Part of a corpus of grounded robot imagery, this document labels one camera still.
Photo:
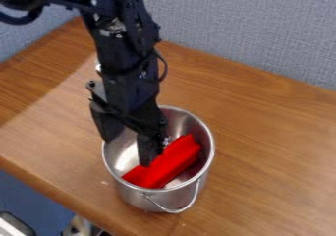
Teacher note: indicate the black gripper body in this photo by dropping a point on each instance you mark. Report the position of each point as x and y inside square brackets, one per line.
[127, 92]

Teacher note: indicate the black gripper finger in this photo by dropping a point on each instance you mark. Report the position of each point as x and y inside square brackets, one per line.
[109, 126]
[149, 147]

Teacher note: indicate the red rectangular block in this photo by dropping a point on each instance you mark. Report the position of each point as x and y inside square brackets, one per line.
[179, 156]

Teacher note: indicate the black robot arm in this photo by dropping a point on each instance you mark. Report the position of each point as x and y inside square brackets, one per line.
[119, 24]

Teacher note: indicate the grey box under table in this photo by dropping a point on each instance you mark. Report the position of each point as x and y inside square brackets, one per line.
[13, 227]

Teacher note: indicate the metal pot with handle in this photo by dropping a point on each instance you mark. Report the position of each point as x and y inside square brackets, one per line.
[168, 184]

